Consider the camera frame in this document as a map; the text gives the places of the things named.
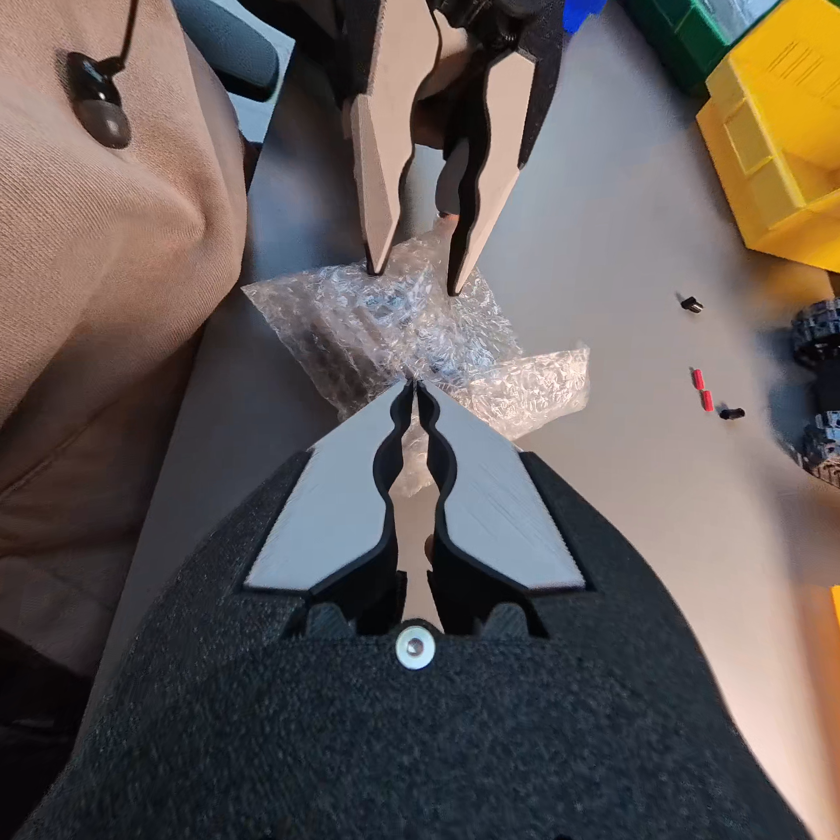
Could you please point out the clear bubble wrap bag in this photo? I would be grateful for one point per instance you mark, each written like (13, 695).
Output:
(525, 387)

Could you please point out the person's dark trousers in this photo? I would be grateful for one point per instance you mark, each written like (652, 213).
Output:
(33, 735)

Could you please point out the grey brick remote control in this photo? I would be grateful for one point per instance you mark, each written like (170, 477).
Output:
(387, 305)

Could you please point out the blue storage bin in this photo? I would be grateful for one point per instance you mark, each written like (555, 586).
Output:
(581, 13)

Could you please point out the person's left hand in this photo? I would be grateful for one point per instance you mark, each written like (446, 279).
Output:
(446, 92)

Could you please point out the grey office chair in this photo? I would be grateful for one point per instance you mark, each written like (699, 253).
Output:
(229, 46)

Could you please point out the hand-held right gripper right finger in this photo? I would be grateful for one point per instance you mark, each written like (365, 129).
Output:
(505, 518)

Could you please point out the black clip microphone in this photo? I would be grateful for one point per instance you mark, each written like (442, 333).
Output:
(98, 98)

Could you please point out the yellow storage bin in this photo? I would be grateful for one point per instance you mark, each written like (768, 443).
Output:
(836, 607)
(774, 164)

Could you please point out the green storage bin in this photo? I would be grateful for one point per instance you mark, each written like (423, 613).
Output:
(682, 39)

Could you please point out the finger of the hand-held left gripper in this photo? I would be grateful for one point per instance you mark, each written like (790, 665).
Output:
(384, 131)
(502, 131)

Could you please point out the yellow tracked toy robot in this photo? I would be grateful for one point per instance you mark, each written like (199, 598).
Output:
(820, 394)

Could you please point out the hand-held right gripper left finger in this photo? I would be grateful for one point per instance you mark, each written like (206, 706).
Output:
(328, 518)

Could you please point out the black brick connector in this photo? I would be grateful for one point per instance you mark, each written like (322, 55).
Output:
(690, 304)
(732, 413)

